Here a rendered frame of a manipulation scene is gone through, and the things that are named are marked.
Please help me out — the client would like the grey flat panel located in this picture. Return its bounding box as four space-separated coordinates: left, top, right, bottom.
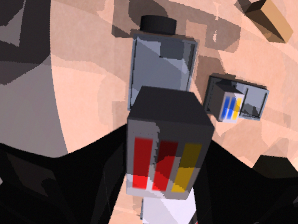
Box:
0 0 69 157

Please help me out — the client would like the dark grey short cylinder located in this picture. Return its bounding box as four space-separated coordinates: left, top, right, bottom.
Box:
140 15 177 35

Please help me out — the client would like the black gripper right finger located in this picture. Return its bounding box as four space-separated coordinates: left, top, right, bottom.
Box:
193 140 298 224

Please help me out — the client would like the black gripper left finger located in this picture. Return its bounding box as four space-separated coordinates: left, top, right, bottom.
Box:
0 124 128 224

